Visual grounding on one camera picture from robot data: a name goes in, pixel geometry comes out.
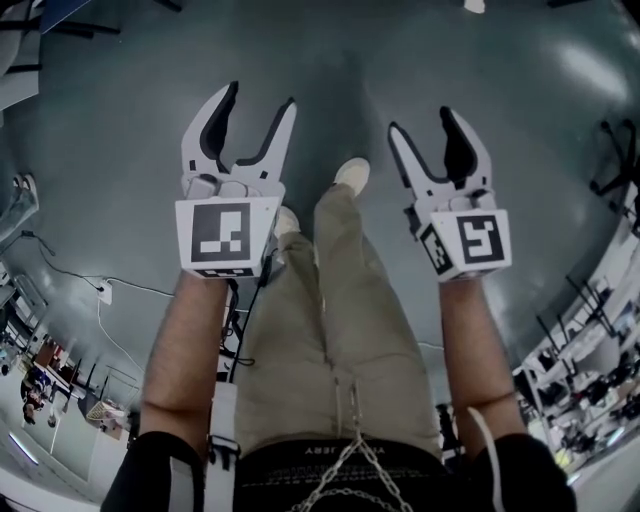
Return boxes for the person's left beige shoe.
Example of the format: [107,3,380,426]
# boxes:
[273,205,302,236]

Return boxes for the white floor cable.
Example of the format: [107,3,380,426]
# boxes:
[96,299,147,384]

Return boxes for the person's right forearm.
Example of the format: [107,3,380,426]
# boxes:
[438,272,529,451]

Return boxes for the blue chair with black legs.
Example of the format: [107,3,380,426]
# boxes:
[39,0,184,39]

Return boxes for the person's beige trousers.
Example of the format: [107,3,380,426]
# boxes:
[233,182,446,462]

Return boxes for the grey chair with black frame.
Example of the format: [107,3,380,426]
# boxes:
[0,22,44,109]

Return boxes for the silver chain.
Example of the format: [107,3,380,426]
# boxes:
[289,378,416,512]

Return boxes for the person's black shirt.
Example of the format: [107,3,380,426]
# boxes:
[103,432,572,512]

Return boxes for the person's right beige shoe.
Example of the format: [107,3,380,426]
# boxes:
[333,157,372,197]

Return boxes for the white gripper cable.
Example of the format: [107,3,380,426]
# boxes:
[467,404,504,512]

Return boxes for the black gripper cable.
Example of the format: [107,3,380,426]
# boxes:
[225,253,274,382]

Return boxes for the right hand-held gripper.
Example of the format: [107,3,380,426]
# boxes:
[387,105,514,284]

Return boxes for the white storage shelf rack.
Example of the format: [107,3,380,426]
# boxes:
[513,209,640,481]

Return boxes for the person's left forearm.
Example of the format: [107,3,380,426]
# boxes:
[139,272,237,442]

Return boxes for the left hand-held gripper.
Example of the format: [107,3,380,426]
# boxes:
[174,81,298,280]

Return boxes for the black office chair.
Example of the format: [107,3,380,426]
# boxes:
[589,118,640,202]

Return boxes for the black floor cable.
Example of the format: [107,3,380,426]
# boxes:
[20,229,175,297]

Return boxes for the person's beige shoe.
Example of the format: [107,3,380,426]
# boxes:
[333,157,372,197]
[273,205,302,236]

